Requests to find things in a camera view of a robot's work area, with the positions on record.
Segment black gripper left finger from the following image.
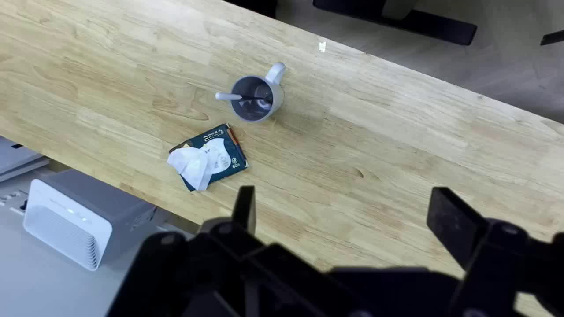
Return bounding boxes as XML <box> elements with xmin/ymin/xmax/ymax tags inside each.
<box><xmin>230</xmin><ymin>185</ymin><xmax>260</xmax><ymax>236</ymax></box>

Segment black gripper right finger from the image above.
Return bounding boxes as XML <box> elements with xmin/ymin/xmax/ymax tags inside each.
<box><xmin>425</xmin><ymin>185</ymin><xmax>492</xmax><ymax>273</ymax></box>

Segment white mug with dark inside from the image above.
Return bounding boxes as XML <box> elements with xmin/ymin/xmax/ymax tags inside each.
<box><xmin>230</xmin><ymin>59</ymin><xmax>290</xmax><ymax>125</ymax></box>

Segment white spoon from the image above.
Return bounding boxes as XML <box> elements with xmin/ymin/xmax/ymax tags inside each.
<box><xmin>214</xmin><ymin>88</ymin><xmax>270</xmax><ymax>112</ymax></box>

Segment green and white packet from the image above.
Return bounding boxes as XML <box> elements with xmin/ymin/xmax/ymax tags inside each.
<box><xmin>168</xmin><ymin>121</ymin><xmax>249</xmax><ymax>193</ymax></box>

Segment crumpled white tissue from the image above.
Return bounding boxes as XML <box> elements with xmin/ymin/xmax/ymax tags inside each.
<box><xmin>166</xmin><ymin>142</ymin><xmax>216</xmax><ymax>193</ymax></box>

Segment white box with grille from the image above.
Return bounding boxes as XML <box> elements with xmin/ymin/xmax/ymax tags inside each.
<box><xmin>22</xmin><ymin>169</ymin><xmax>159</xmax><ymax>273</ymax></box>

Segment black metal bar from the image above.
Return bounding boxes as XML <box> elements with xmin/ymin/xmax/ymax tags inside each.
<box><xmin>540</xmin><ymin>28</ymin><xmax>564</xmax><ymax>47</ymax></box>

